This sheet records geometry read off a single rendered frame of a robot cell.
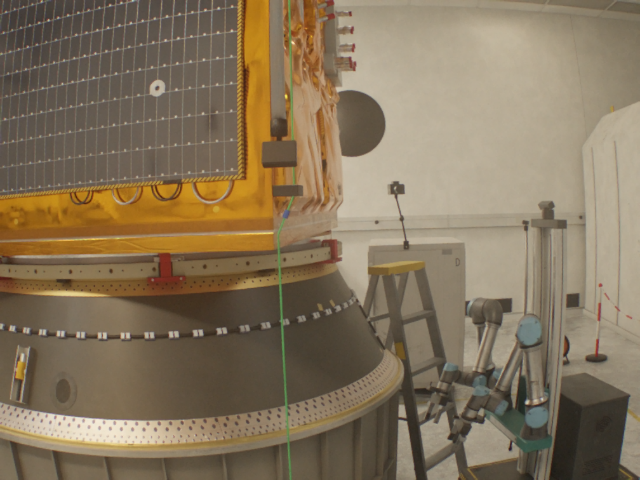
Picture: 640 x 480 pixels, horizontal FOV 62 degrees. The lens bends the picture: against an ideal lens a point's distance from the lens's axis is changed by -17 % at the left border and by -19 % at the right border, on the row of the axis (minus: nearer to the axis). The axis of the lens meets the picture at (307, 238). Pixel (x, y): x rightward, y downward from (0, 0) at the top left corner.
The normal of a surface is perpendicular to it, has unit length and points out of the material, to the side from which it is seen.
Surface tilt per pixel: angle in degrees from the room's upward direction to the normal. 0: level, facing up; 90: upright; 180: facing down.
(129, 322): 62
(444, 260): 90
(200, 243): 90
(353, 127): 90
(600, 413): 90
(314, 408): 43
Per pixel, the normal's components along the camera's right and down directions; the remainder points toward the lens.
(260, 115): -0.02, 0.06
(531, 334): -0.36, -0.07
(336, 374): 0.69, -0.47
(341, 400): 0.50, -0.73
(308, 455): 0.64, 0.01
